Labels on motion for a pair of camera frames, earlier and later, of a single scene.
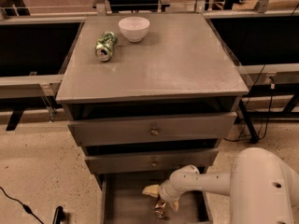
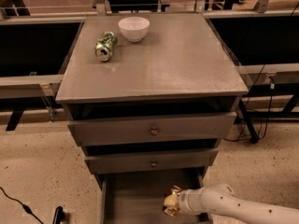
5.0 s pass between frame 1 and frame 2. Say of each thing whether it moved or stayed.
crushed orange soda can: moved
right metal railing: stayed
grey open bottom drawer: stayed
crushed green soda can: stayed
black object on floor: stayed
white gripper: moved
